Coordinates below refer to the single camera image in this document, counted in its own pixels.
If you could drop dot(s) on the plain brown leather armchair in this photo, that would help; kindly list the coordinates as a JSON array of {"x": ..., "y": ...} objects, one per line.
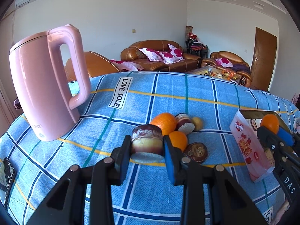
[{"x": 98, "y": 63}]

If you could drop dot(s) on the large orange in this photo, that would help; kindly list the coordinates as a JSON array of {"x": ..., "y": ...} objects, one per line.
[{"x": 165, "y": 121}]

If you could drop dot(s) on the stack of dark chairs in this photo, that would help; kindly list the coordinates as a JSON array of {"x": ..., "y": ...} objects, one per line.
[{"x": 194, "y": 49}]

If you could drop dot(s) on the black smartphone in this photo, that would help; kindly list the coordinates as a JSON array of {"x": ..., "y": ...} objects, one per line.
[{"x": 5, "y": 178}]

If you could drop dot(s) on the white red floral pillow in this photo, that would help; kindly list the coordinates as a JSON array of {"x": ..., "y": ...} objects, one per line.
[
  {"x": 151, "y": 54},
  {"x": 175, "y": 50},
  {"x": 223, "y": 62},
  {"x": 167, "y": 56}
]

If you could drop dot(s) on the red cloth bundle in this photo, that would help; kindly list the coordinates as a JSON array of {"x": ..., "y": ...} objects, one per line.
[{"x": 193, "y": 36}]

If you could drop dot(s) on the brown wooden door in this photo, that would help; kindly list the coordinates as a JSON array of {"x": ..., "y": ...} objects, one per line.
[{"x": 262, "y": 58}]

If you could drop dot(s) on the tall patterned cylinder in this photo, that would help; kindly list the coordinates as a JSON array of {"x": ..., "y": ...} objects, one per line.
[{"x": 189, "y": 30}]

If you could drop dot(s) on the brown leather armchair with cushion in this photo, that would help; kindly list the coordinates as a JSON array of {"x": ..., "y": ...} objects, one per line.
[{"x": 234, "y": 56}]

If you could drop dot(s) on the small orange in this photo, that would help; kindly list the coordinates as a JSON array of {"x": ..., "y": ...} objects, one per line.
[
  {"x": 179, "y": 140},
  {"x": 269, "y": 123}
]

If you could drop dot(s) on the wooden coffee table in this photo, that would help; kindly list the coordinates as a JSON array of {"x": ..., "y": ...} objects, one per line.
[{"x": 199, "y": 71}]

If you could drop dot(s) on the pink electric kettle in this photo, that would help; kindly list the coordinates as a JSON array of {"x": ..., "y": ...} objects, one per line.
[{"x": 35, "y": 86}]

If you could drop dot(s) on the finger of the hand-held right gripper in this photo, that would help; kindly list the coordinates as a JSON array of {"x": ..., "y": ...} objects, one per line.
[
  {"x": 267, "y": 137},
  {"x": 284, "y": 133}
]

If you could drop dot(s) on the fruit platter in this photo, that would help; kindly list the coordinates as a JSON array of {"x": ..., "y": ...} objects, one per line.
[{"x": 226, "y": 74}]

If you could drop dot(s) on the blue plaid cloth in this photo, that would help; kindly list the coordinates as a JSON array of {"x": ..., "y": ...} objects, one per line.
[{"x": 164, "y": 93}]

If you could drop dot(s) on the pink biscuit tin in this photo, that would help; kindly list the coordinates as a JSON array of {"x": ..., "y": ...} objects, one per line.
[{"x": 243, "y": 145}]

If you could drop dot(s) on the brown leather sofa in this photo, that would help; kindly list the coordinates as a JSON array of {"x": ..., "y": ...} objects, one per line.
[{"x": 145, "y": 45}]

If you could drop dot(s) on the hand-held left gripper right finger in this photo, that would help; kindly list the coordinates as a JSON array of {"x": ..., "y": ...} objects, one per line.
[{"x": 170, "y": 164}]

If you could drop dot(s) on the purple cloth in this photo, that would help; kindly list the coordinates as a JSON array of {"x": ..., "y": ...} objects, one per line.
[{"x": 239, "y": 66}]

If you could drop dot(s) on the small yellow fruit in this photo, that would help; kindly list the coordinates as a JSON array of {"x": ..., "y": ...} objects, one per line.
[{"x": 198, "y": 123}]

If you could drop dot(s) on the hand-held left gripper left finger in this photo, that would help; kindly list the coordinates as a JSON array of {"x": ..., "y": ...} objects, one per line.
[{"x": 122, "y": 161}]

